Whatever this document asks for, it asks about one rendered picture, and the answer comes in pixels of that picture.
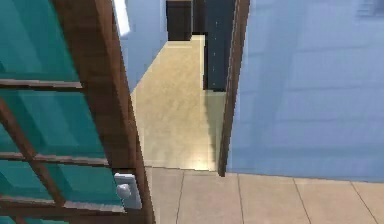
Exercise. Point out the black cabinet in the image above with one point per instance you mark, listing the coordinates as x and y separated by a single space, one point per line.
179 20

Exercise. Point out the white window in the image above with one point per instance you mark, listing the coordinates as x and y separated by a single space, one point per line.
121 15

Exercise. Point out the dark blue cabinet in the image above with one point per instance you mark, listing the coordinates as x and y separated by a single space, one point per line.
218 46

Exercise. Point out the white door knob plate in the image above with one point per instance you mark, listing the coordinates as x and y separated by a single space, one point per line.
128 191

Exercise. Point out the brown door with teal panes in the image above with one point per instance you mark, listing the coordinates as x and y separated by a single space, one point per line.
96 66

